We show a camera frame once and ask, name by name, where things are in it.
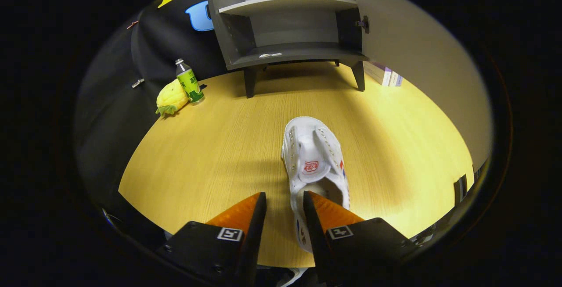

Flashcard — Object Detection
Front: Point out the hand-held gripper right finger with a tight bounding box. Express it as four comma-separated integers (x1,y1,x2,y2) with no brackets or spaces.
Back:
303,190,420,285

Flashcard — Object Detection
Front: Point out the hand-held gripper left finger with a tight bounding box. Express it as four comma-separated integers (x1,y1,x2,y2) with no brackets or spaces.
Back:
156,192,267,287

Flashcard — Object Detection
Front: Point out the white shoe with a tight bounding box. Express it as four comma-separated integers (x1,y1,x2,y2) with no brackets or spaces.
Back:
281,116,352,253

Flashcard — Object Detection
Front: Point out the grey shoe cabinet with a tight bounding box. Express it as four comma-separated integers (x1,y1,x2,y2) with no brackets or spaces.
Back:
206,0,369,99

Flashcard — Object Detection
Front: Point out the beige shoe cabinet door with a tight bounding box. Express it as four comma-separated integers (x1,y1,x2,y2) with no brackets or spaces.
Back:
342,0,494,182

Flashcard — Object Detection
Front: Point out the dark rectangular block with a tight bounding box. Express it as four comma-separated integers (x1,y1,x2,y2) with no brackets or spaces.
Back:
454,174,468,204

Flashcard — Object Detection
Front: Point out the yellow plush toy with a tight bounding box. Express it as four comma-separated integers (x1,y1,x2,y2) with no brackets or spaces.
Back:
155,79,190,118

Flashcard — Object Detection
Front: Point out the green label drink bottle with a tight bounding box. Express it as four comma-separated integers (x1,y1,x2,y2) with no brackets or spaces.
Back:
175,58,205,105

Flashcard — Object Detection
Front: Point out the black backdrop cloth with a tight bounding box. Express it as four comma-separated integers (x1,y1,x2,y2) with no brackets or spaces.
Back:
74,0,229,217

